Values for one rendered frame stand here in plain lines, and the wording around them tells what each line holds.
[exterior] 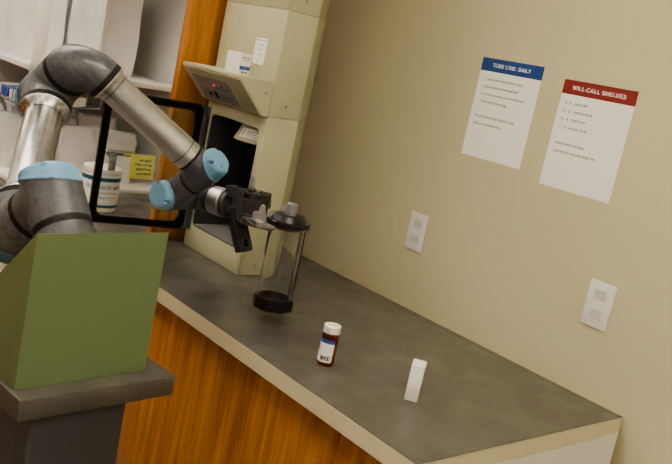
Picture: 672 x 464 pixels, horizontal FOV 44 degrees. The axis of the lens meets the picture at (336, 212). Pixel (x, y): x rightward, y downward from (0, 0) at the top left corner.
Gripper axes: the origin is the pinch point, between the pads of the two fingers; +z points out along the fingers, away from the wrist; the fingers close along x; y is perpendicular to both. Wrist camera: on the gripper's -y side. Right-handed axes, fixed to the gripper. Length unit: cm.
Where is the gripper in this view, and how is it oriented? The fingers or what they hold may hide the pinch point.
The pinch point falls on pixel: (285, 229)
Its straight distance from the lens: 206.6
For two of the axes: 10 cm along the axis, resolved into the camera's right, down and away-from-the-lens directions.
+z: 8.1, 2.2, -5.4
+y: 1.7, -9.7, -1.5
